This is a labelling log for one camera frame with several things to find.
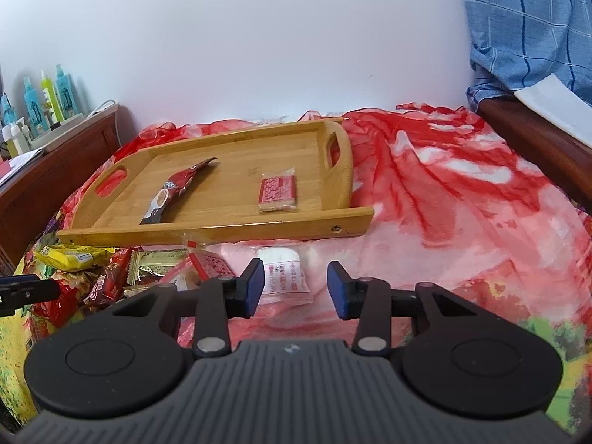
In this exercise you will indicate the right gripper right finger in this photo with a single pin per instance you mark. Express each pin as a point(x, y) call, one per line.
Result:
point(366, 300)

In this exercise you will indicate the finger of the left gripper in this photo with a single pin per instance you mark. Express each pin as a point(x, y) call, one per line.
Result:
point(19, 291)

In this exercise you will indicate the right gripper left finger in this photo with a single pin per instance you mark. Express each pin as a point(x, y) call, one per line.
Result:
point(220, 300)

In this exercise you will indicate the yellow snack bag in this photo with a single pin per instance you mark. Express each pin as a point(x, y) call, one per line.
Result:
point(74, 258)

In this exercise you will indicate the white red-print snack pack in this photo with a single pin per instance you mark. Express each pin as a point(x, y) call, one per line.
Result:
point(285, 281)

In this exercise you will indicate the gold foil snack pack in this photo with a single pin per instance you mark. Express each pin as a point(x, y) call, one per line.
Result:
point(149, 266)

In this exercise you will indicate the red square cracker pack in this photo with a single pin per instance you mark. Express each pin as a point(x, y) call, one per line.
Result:
point(278, 192)

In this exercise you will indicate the red puffed snack bag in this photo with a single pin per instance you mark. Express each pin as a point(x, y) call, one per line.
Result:
point(61, 310)

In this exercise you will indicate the brown chocolate wafer bar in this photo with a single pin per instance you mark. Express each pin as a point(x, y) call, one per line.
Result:
point(110, 284)

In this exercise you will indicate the wooden headboard cabinet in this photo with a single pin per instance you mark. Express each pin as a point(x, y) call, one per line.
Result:
point(31, 197)

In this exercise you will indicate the papers on cabinet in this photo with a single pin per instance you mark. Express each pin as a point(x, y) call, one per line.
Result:
point(9, 169)

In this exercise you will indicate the red floral bed cloth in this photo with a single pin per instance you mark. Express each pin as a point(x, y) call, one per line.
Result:
point(452, 204)

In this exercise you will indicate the bamboo serving tray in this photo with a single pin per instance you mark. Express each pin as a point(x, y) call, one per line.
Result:
point(221, 206)

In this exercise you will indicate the white plastic tray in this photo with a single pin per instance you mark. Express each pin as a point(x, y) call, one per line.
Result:
point(53, 139)

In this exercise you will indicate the small white bottle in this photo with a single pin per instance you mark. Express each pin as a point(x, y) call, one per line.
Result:
point(20, 143)

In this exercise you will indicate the teal spray bottle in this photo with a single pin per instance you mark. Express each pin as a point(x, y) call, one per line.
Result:
point(34, 108)
point(65, 93)

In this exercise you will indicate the green spray bottle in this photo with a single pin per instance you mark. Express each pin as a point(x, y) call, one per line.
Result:
point(51, 100)

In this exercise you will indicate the white paper sheet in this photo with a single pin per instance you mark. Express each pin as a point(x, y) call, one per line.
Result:
point(556, 103)

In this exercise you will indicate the blue checked cloth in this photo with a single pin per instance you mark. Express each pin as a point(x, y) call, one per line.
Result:
point(517, 43)

